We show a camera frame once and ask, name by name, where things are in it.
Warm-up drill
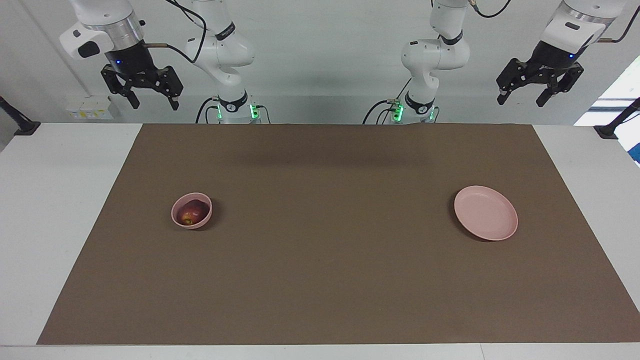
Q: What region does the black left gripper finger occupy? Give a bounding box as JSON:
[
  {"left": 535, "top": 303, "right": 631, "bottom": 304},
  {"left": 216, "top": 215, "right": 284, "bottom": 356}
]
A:
[
  {"left": 496, "top": 58, "right": 530, "bottom": 105},
  {"left": 536, "top": 62, "right": 585, "bottom": 107}
]

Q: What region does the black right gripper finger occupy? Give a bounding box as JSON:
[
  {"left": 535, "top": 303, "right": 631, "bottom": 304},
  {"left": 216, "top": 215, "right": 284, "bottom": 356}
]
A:
[
  {"left": 100, "top": 65, "right": 141, "bottom": 110},
  {"left": 159, "top": 65, "right": 184, "bottom": 111}
]

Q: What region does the dark red apple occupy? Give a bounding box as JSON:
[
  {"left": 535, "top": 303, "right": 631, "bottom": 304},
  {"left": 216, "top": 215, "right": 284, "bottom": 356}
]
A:
[{"left": 178, "top": 199, "right": 210, "bottom": 226}]

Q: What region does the pink plate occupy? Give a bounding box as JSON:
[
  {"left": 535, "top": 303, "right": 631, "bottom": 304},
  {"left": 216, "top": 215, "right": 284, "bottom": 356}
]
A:
[{"left": 454, "top": 185, "right": 519, "bottom": 242}]

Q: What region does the pink bowl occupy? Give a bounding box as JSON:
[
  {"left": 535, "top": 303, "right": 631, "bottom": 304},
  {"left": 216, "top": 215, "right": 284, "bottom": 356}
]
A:
[{"left": 171, "top": 192, "right": 213, "bottom": 230}]

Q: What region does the brown table mat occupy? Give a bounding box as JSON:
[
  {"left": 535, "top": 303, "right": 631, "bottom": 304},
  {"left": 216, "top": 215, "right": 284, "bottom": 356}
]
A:
[{"left": 36, "top": 123, "right": 640, "bottom": 346}]

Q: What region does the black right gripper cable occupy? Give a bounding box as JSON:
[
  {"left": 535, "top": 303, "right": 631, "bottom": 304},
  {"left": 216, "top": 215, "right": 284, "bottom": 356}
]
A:
[{"left": 142, "top": 0, "right": 207, "bottom": 65}]

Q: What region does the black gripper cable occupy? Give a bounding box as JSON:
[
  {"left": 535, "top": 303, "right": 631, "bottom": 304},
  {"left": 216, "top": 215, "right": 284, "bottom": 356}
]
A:
[
  {"left": 470, "top": 0, "right": 640, "bottom": 43},
  {"left": 142, "top": 0, "right": 207, "bottom": 65}
]

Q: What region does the white wall socket box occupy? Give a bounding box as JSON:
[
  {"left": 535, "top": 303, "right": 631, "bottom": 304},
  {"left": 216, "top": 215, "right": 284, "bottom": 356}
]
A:
[{"left": 65, "top": 96, "right": 121, "bottom": 121}]

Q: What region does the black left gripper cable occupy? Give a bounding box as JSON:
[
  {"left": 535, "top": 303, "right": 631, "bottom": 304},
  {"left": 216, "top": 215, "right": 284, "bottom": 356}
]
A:
[{"left": 470, "top": 0, "right": 640, "bottom": 43}]

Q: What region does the black clamp mount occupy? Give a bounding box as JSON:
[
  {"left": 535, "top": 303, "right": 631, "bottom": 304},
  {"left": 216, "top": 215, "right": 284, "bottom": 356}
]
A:
[
  {"left": 0, "top": 96, "right": 41, "bottom": 137},
  {"left": 594, "top": 97, "right": 640, "bottom": 140}
]

